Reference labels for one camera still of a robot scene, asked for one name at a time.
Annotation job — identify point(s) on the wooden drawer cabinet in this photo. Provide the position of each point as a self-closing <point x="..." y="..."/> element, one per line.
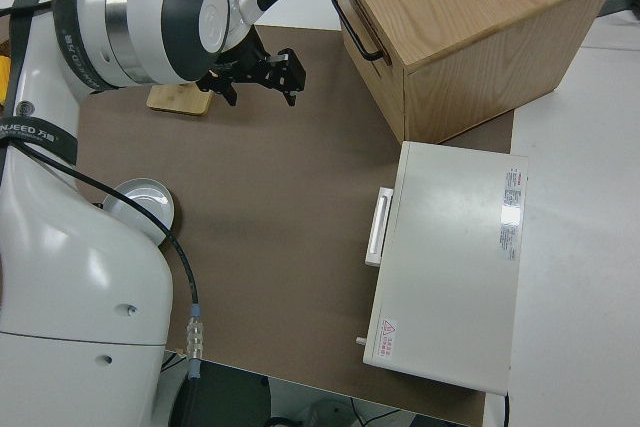
<point x="475" y="37"/>

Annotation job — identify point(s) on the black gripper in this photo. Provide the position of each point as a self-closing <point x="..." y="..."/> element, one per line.
<point x="270" y="72"/>

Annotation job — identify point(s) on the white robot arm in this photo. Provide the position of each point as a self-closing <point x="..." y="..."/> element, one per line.
<point x="75" y="272"/>

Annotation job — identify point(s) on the cream toaster oven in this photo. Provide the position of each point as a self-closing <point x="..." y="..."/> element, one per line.
<point x="450" y="267"/>

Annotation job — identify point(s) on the wooden mug tree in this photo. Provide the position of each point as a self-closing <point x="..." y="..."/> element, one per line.
<point x="180" y="99"/>

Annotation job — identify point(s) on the gray round plate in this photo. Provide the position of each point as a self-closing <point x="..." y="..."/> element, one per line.
<point x="145" y="194"/>

